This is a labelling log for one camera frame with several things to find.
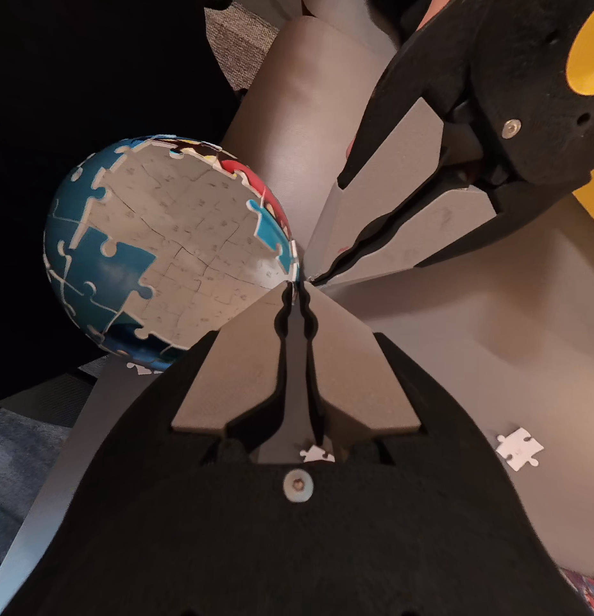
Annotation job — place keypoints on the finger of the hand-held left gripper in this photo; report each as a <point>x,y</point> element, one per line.
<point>398,159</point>
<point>436,226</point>

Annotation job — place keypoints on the person's black top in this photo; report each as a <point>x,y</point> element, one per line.
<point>61,96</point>

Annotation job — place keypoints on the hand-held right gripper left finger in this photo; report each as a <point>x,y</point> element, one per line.
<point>229,380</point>

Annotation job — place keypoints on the blue monster puzzle ball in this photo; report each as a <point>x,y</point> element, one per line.
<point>181,231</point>

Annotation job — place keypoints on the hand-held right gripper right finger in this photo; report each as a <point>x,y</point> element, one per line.
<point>359,380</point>

